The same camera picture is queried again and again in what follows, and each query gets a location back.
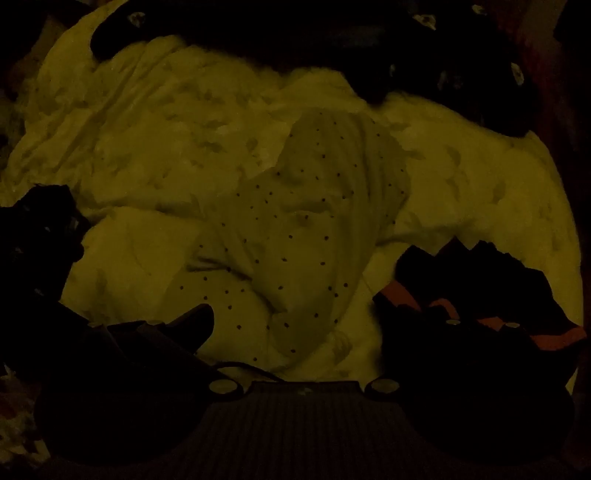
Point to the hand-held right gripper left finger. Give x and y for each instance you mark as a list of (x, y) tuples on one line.
[(201, 321)]

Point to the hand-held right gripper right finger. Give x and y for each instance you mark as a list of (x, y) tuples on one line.
[(392, 323)]

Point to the black cartoon print shirt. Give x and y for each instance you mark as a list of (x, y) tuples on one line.
[(485, 277)]

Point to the white polka-dot garment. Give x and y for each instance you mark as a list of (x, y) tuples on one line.
[(300, 230)]

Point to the leaf print bed sheet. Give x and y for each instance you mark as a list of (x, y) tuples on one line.
[(161, 138)]

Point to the comic print cloth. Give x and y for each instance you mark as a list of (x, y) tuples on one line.
[(18, 415)]

